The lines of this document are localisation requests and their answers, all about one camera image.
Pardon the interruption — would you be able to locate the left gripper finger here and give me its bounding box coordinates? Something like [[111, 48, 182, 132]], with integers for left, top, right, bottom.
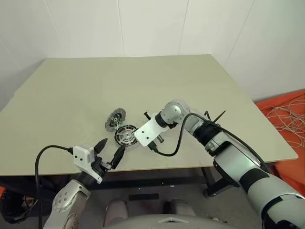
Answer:
[[93, 138, 108, 156], [110, 145, 126, 171]]

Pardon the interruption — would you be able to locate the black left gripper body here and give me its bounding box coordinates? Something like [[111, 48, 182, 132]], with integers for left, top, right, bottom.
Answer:
[[91, 155, 112, 180]]

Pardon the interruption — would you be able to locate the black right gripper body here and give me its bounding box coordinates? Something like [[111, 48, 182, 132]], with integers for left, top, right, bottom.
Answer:
[[143, 111, 166, 145]]

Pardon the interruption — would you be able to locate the round silver cover plate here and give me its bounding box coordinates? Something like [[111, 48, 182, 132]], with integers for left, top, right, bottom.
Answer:
[[116, 127, 137, 146]]

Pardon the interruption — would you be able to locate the motor stator with copper windings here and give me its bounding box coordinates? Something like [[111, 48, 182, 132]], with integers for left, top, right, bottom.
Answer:
[[113, 124, 139, 149]]

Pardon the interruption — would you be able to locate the grey metal disc part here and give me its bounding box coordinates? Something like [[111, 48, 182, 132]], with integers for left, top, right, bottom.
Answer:
[[104, 107, 128, 132]]

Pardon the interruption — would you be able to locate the grey rounded robot knee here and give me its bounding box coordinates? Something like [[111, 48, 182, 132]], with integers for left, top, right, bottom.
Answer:
[[163, 198, 195, 218], [105, 199, 130, 229]]

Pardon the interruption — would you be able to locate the black rectangular floor plate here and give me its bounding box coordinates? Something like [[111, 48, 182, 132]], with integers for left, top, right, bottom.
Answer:
[[128, 194, 160, 201]]

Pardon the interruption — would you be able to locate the silver robot torso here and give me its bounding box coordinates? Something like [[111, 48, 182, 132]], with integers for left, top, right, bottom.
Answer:
[[127, 209, 231, 229]]

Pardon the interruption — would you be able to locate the black bag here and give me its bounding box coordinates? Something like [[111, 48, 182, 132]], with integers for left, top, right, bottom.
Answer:
[[0, 187, 39, 224]]

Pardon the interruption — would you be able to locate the orange cloth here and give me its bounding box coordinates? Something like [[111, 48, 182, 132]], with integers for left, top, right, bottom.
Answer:
[[255, 88, 305, 182]]

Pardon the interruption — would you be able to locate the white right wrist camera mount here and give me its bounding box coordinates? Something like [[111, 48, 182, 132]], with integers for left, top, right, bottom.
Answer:
[[133, 118, 168, 147]]

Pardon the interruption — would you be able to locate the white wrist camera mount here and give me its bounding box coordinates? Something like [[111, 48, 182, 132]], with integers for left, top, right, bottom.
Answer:
[[72, 145, 103, 184], [133, 118, 168, 147]]

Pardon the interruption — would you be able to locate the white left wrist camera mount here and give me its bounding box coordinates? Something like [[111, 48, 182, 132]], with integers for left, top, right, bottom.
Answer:
[[72, 145, 103, 184]]

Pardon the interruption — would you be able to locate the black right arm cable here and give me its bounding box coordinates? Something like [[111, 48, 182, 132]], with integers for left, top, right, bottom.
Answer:
[[149, 113, 273, 176]]

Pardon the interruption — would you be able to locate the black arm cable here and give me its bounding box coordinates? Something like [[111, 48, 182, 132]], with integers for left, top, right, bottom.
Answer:
[[35, 145, 74, 229], [149, 113, 273, 176]]

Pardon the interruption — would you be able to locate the black cable tie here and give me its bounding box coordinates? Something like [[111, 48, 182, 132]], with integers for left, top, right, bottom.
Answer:
[[204, 109, 226, 125]]

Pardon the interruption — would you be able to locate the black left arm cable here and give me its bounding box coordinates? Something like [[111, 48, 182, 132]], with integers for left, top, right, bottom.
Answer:
[[35, 145, 74, 229]]

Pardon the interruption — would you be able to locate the dark table frame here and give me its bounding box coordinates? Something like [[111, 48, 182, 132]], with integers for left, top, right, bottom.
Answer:
[[0, 166, 275, 198]]

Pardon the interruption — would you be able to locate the tangled white cord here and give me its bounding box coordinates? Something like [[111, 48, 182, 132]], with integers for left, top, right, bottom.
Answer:
[[261, 99, 305, 149]]

